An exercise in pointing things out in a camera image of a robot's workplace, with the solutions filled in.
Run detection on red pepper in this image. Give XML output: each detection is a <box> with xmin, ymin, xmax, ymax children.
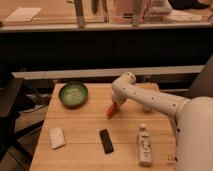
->
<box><xmin>107</xmin><ymin>103</ymin><xmax>118</xmax><ymax>119</ymax></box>

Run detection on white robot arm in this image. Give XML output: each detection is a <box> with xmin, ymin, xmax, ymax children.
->
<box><xmin>112</xmin><ymin>72</ymin><xmax>213</xmax><ymax>171</ymax></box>

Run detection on white sponge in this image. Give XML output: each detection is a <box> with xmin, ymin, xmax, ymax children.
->
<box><xmin>50</xmin><ymin>127</ymin><xmax>65</xmax><ymax>149</ymax></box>

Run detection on white cup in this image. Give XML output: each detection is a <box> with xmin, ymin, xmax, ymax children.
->
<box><xmin>143</xmin><ymin>105</ymin><xmax>153</xmax><ymax>112</ymax></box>

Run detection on black remote control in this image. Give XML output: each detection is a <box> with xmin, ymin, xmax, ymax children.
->
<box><xmin>99</xmin><ymin>129</ymin><xmax>114</xmax><ymax>154</ymax></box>

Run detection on green bowl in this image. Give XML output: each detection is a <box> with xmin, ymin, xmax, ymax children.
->
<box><xmin>58</xmin><ymin>82</ymin><xmax>88</xmax><ymax>108</ymax></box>

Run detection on white bottle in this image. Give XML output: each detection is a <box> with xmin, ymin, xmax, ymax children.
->
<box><xmin>138</xmin><ymin>124</ymin><xmax>152</xmax><ymax>166</ymax></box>

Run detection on black chair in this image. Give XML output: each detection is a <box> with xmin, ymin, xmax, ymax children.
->
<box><xmin>0</xmin><ymin>63</ymin><xmax>54</xmax><ymax>161</ymax></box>

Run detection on white paper sheet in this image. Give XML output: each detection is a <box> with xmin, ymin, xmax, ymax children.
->
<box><xmin>5</xmin><ymin>7</ymin><xmax>41</xmax><ymax>22</ymax></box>

